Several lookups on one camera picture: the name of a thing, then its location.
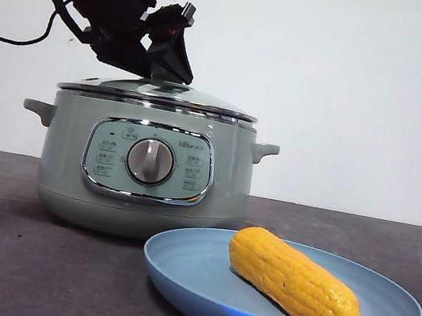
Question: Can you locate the black cable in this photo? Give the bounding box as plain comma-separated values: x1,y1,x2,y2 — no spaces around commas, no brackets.
0,0,72,55

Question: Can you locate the glass lid with green knob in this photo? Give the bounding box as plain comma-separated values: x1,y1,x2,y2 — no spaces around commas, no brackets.
56,60,263,126

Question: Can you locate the blue round plate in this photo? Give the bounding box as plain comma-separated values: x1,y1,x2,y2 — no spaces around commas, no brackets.
131,214,422,316

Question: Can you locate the pale green electric steamer pot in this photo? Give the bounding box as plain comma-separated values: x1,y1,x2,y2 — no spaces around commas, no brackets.
3,80,284,261

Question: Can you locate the yellow corn cob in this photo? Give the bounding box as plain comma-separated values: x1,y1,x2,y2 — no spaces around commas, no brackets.
217,222,375,316

